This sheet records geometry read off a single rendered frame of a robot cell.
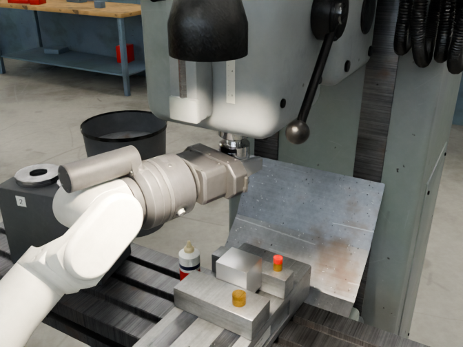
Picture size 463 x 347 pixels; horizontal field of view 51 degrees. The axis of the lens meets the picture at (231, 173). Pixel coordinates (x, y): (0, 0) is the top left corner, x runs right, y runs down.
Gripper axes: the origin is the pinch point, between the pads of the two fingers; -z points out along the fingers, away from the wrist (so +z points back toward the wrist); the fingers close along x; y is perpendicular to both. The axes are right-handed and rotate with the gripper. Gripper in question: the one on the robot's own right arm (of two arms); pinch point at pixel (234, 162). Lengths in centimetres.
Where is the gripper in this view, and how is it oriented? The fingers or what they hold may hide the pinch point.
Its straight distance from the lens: 74.7
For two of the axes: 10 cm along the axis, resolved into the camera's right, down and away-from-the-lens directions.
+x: -6.8, -3.1, 6.6
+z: -7.3, 2.8, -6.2
